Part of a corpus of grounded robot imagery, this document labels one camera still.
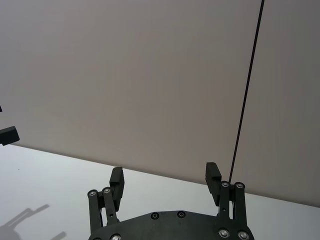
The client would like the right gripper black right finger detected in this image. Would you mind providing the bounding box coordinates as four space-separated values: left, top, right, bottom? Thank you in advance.
205 161 251 227

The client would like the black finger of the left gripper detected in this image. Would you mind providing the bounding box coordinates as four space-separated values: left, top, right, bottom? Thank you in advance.
0 126 20 147

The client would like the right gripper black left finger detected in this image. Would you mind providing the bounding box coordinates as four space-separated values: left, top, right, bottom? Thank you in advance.
87 166 126 231

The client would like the white table cloth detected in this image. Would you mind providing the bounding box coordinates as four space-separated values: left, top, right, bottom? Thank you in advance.
0 143 320 240

